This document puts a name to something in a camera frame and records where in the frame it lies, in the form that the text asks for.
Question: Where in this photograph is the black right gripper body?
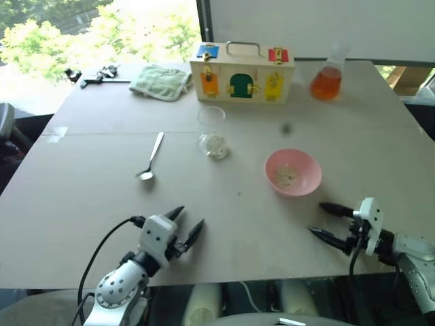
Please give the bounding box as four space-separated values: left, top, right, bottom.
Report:
343 219 370 256

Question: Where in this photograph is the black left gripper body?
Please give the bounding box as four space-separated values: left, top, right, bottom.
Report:
166 237 192 261

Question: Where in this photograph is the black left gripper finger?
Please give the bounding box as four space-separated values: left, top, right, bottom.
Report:
163 205 186 225
184 219 206 252

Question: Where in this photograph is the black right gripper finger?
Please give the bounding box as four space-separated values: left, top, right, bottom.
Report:
319 202 355 218
309 227 349 253

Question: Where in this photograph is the silver metal spoon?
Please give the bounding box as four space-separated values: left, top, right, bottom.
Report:
135 131 165 181

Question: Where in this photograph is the pink bowl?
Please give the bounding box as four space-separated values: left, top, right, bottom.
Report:
264 147 323 198

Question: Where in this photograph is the white rounded shape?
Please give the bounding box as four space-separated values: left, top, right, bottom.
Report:
183 283 224 326
279 280 319 316

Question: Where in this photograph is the clear plastic cup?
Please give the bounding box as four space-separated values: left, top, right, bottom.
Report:
196 106 230 160

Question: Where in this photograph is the glass flask with orange liquid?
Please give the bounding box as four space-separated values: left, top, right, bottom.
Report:
309 43 351 101

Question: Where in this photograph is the green folded cloth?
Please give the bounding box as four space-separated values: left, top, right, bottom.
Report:
128 64 194 103

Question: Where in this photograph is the clear tape strip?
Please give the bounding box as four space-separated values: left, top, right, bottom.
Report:
41 126 69 138

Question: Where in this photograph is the black and silver clamp tool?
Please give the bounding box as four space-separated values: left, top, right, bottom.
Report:
80 64 132 90

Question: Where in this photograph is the grey chair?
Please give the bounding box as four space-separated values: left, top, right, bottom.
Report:
0 101 32 154

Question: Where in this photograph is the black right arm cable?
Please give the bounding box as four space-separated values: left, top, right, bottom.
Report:
349 234 366 278

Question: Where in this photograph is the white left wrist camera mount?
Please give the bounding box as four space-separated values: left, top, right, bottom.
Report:
138 214 179 270

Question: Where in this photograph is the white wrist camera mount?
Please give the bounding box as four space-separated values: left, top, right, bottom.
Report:
138 214 179 270
352 197 385 256

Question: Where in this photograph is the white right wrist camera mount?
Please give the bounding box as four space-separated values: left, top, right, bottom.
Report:
352 197 385 256

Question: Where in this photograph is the thin white cable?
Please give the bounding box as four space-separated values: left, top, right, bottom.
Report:
237 280 263 315

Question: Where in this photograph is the wooden frame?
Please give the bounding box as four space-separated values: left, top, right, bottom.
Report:
389 65 435 98

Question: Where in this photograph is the wooden lock box with handle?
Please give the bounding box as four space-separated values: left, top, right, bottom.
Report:
189 41 296 105

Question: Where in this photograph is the white board with black frame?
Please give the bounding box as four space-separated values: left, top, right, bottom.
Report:
196 0 435 67

